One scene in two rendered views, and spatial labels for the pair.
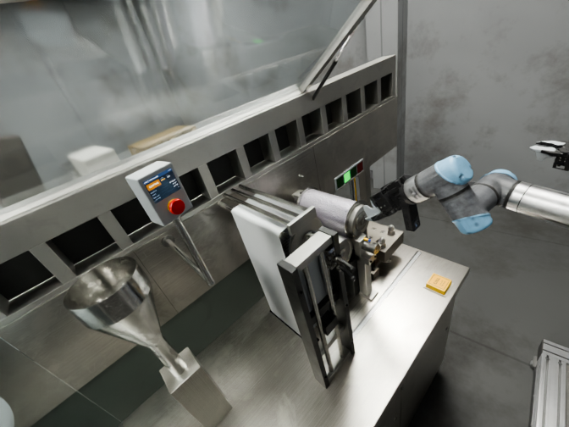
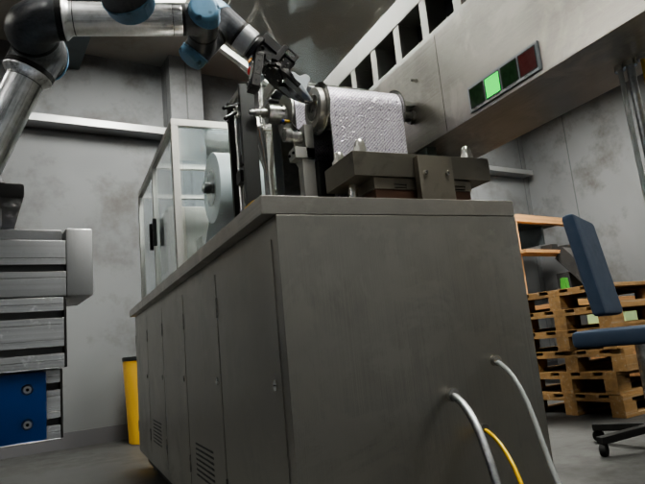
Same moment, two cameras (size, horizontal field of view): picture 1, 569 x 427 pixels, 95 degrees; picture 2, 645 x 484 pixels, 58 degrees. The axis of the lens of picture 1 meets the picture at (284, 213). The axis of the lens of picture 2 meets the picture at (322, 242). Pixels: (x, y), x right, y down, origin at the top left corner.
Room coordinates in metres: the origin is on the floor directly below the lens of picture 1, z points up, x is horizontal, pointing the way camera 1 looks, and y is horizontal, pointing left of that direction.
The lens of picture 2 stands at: (1.00, -1.78, 0.59)
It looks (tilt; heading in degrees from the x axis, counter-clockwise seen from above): 10 degrees up; 100
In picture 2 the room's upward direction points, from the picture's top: 5 degrees counter-clockwise
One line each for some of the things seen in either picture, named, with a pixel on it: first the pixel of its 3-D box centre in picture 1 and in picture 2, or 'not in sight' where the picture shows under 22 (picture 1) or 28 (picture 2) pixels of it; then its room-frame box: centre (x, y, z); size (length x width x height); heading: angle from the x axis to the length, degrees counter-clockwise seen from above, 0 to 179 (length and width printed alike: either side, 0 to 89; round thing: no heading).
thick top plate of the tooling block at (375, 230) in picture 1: (356, 232); (408, 176); (0.99, -0.31, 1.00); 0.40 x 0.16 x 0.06; 35
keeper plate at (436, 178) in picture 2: not in sight; (435, 178); (1.05, -0.38, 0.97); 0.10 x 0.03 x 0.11; 35
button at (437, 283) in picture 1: (439, 283); not in sight; (0.65, -0.52, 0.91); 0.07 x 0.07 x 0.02; 35
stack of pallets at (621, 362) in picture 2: not in sight; (613, 344); (2.24, 2.66, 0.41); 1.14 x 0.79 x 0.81; 41
